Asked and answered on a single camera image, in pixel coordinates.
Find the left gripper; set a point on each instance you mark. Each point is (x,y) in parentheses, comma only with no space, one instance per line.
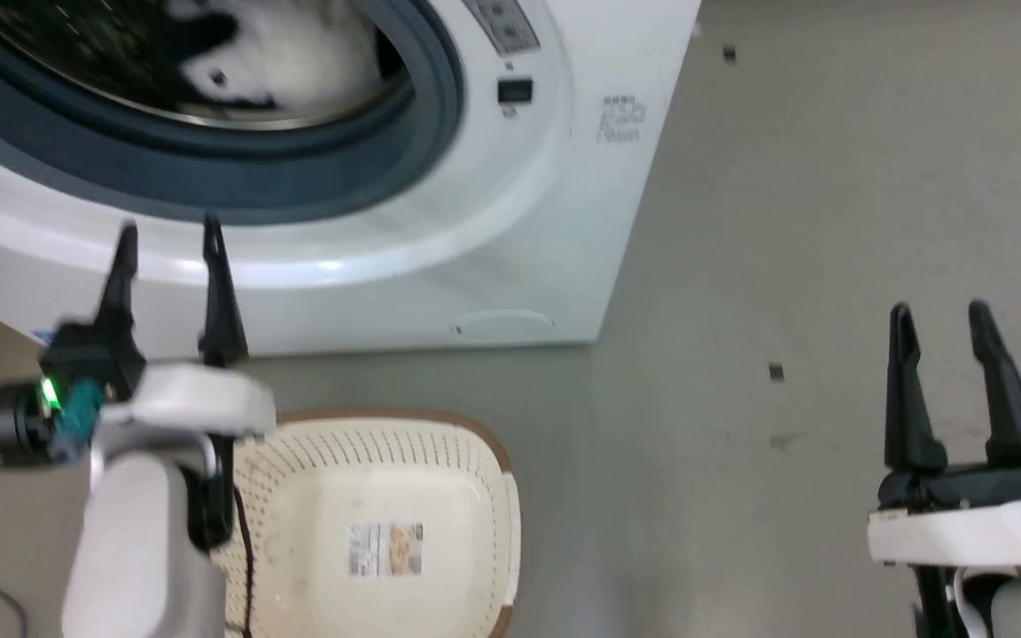
(191,403)

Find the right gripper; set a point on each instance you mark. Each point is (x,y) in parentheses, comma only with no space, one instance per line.
(962,532)

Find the black and white plush toy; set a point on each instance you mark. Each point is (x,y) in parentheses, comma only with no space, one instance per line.
(298,62)

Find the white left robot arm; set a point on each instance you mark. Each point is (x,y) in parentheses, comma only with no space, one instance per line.
(134,549)

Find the cream plastic laundry basket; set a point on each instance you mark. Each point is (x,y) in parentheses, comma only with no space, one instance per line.
(457,496)

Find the white front-load washing machine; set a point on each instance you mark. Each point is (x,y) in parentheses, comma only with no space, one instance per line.
(510,221)

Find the grey rubber door gasket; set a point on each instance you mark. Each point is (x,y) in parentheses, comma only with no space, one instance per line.
(298,177)

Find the printed label sticker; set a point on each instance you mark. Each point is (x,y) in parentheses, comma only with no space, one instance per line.
(385,548)

